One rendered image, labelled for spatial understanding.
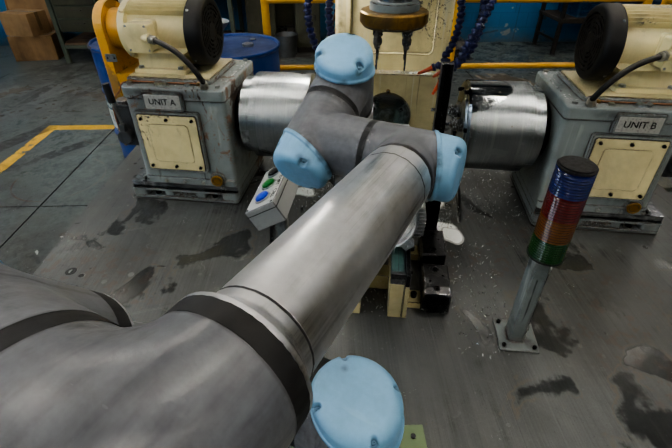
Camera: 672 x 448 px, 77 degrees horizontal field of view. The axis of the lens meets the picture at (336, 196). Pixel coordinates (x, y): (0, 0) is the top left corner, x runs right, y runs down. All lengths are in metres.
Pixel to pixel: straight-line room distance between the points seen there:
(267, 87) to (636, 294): 1.05
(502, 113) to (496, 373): 0.62
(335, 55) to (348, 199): 0.26
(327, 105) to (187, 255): 0.75
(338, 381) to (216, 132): 0.84
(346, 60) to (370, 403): 0.41
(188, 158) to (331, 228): 1.02
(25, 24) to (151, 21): 5.37
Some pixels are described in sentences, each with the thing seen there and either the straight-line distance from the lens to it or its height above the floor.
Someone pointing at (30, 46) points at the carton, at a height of 0.18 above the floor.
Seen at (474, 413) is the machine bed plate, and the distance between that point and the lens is 0.88.
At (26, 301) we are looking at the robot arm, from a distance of 0.26.
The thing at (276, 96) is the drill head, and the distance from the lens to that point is 1.18.
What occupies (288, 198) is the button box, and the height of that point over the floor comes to 1.05.
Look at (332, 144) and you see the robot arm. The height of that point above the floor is 1.32.
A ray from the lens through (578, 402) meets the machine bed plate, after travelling 0.97.
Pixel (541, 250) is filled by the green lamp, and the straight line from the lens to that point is 0.82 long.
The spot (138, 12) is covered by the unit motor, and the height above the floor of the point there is 1.33.
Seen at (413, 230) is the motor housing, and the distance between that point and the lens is 0.90.
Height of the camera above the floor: 1.54
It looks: 34 degrees down
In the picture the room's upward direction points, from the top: straight up
